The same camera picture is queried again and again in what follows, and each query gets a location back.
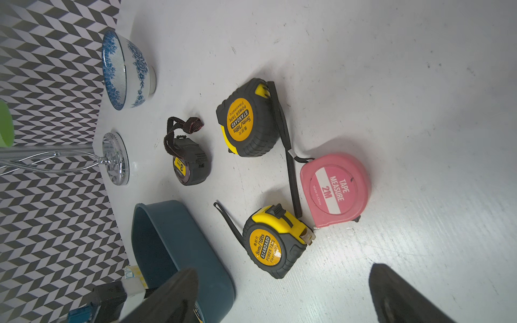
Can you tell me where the teal plastic storage tray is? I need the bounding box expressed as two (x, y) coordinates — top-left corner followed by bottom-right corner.
(131, 201), (235, 322)

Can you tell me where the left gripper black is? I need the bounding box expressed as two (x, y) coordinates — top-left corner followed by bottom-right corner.
(60, 278), (149, 322)

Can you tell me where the blue white ceramic bowl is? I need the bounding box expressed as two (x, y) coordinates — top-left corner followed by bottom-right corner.
(102, 30), (157, 110)

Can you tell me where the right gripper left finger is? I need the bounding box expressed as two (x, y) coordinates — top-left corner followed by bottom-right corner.
(120, 268), (199, 323)

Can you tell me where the pink tape measure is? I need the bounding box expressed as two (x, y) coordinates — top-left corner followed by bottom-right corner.
(300, 153), (372, 228)

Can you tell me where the large yellow black tape measure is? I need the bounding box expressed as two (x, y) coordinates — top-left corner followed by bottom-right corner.
(216, 78), (311, 219)

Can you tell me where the green plastic cup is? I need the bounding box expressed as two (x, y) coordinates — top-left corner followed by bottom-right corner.
(0, 100), (15, 148)

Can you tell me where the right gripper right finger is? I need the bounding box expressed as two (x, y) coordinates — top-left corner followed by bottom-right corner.
(368, 263), (453, 323)

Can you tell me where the chrome wire cup stand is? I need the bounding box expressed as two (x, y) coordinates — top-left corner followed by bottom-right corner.
(1, 131), (130, 186)

